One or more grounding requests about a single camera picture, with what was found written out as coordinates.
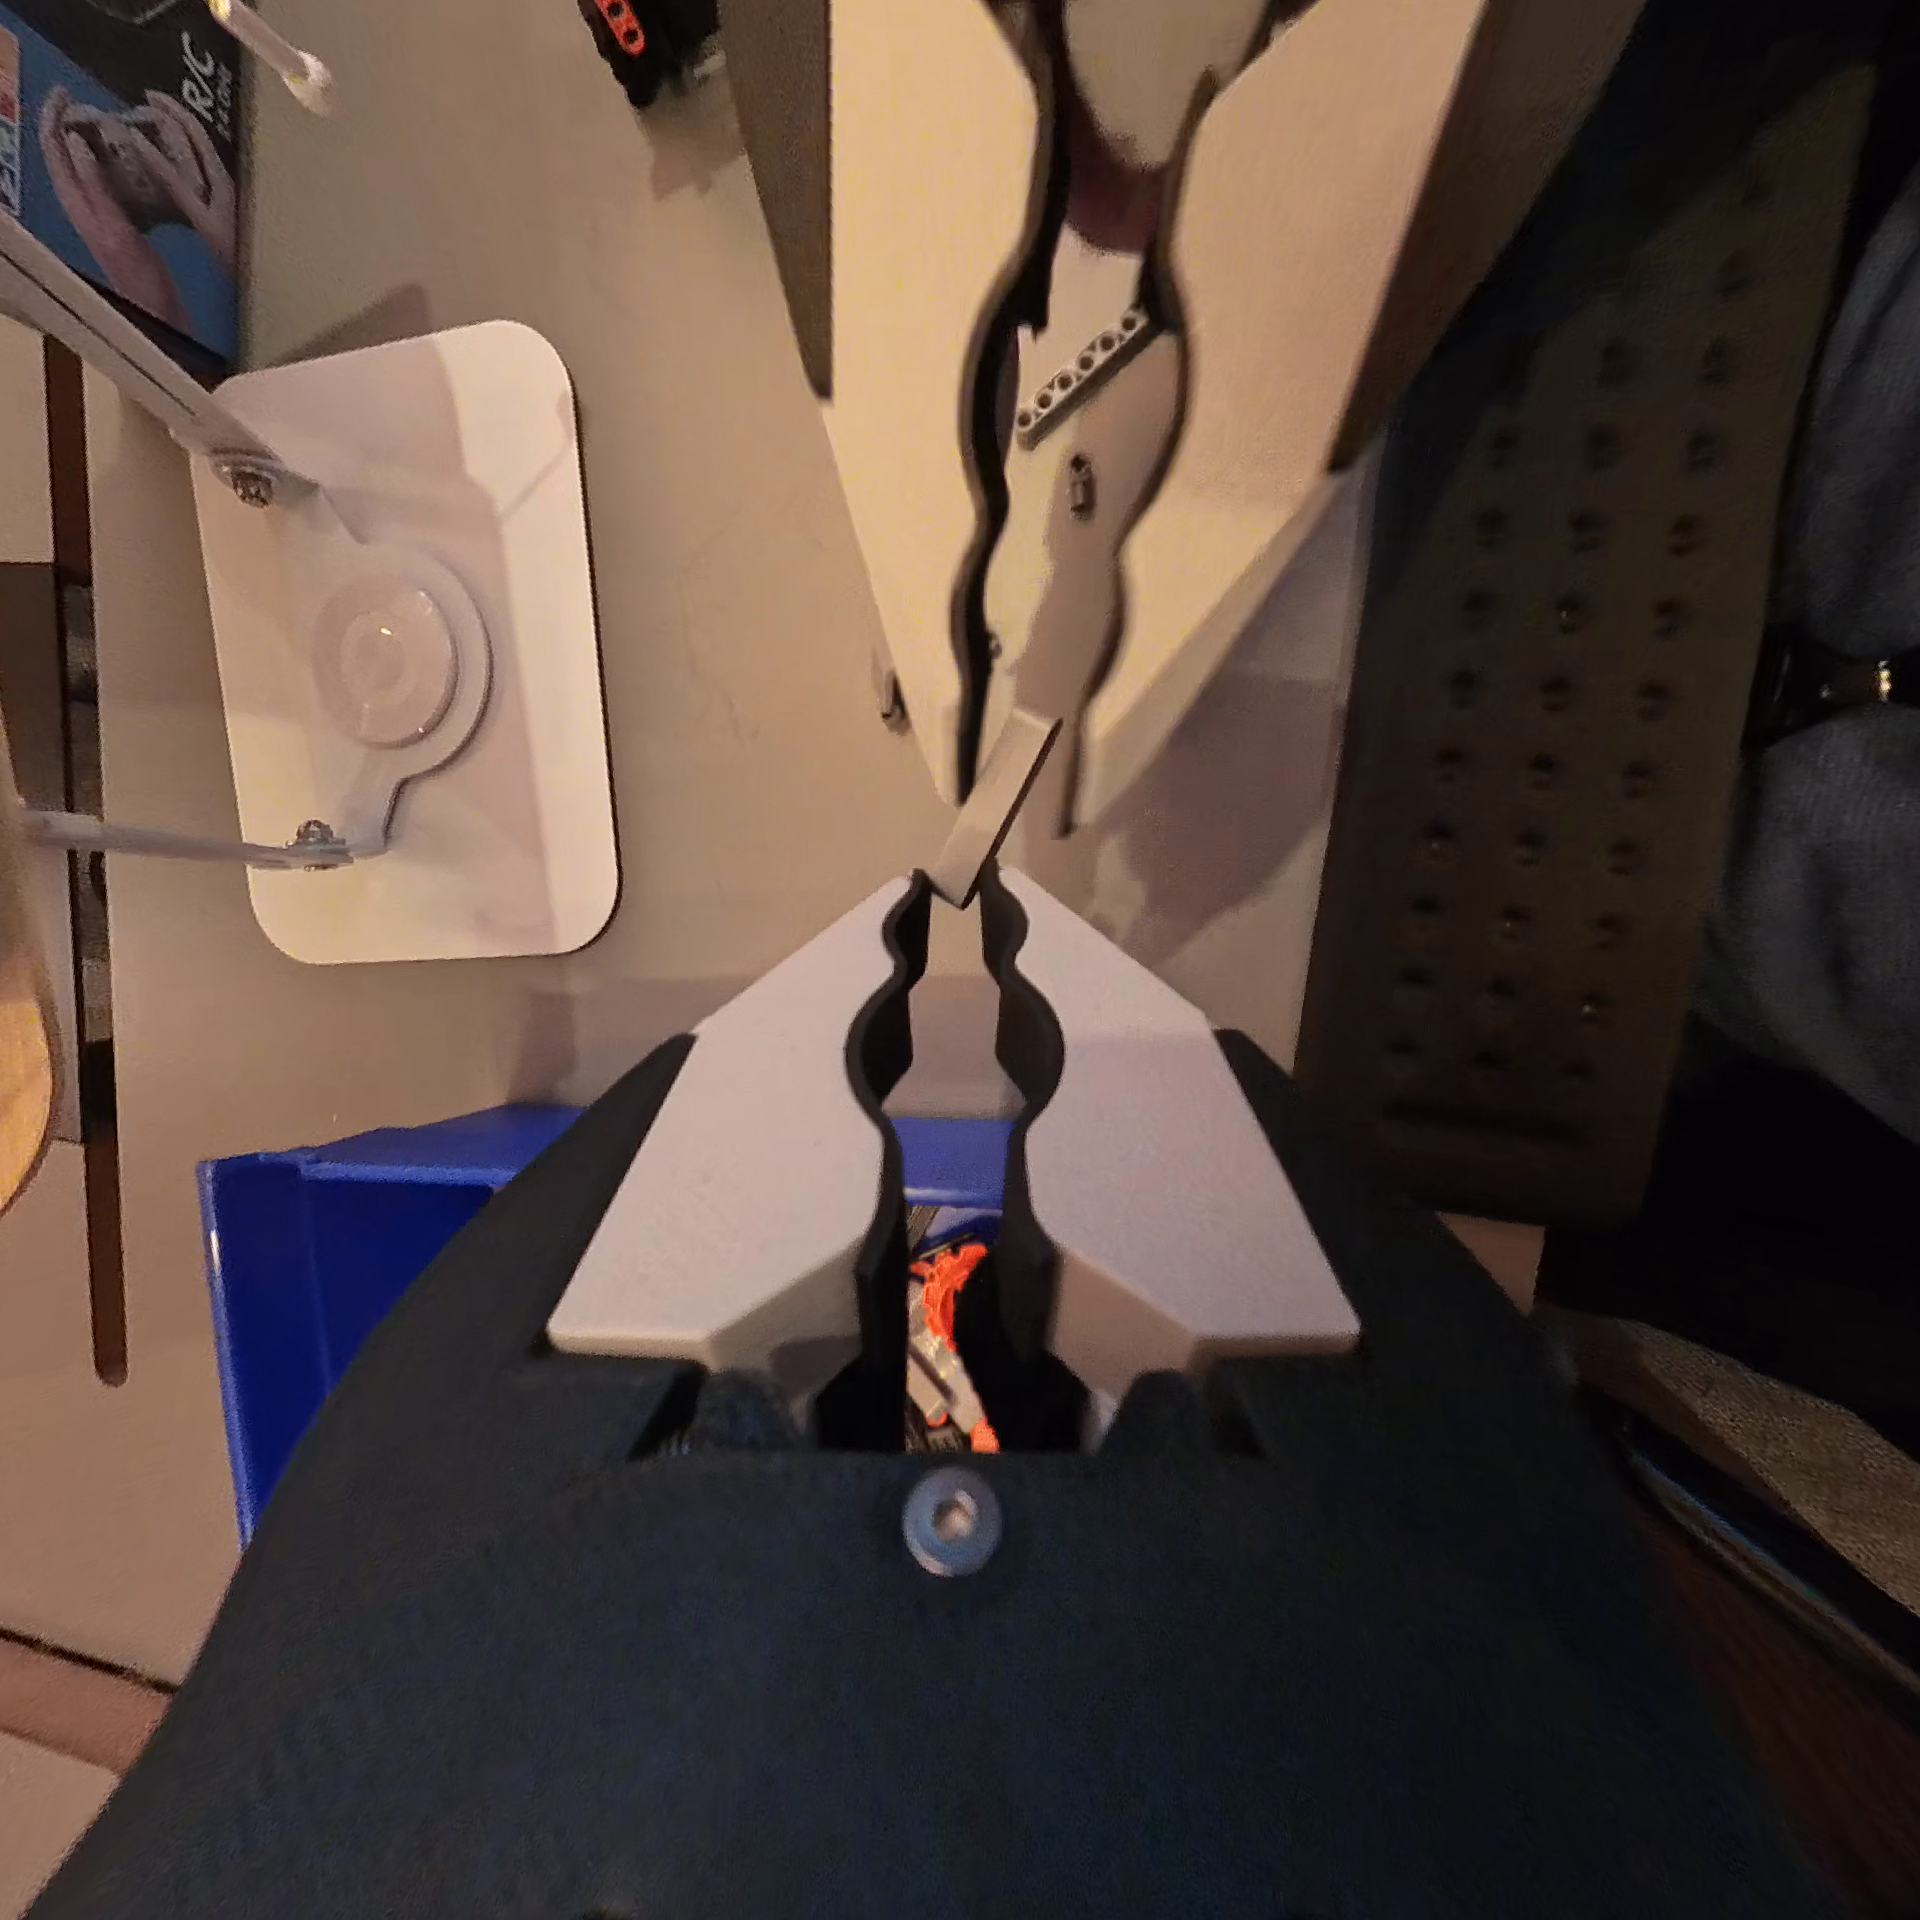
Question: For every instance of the person's right hand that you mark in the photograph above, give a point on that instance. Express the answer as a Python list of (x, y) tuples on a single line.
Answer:
[(1119, 201)]

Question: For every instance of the white rounded board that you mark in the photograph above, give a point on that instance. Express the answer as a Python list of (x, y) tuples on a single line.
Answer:
[(524, 523)]

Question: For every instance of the person's blue jeans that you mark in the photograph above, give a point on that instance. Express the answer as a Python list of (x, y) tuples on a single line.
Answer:
[(1829, 869)]

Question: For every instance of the light grey toy beam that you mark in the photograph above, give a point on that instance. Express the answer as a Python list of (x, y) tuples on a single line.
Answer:
[(1090, 368)]

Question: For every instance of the black perforated panel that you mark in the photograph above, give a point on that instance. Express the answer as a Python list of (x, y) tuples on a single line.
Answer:
[(1559, 749)]

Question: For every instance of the blue tagged plastic bin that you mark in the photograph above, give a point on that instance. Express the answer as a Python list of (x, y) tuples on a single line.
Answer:
[(347, 1244)]

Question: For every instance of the small grey panel piece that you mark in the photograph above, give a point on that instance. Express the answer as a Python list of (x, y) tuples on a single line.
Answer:
[(998, 810)]

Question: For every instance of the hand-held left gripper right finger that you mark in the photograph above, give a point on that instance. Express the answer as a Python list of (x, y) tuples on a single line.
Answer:
[(1186, 1200)]

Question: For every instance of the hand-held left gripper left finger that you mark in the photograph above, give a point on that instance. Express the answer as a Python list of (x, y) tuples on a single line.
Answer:
[(720, 1200)]

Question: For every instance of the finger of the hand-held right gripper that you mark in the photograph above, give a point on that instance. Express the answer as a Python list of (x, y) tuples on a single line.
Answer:
[(901, 300), (1307, 300)]

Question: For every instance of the white round stand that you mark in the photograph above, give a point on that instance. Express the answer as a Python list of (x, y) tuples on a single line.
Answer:
[(389, 661)]

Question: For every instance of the printed toy box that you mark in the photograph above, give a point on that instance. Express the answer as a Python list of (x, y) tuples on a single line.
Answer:
[(120, 180)]

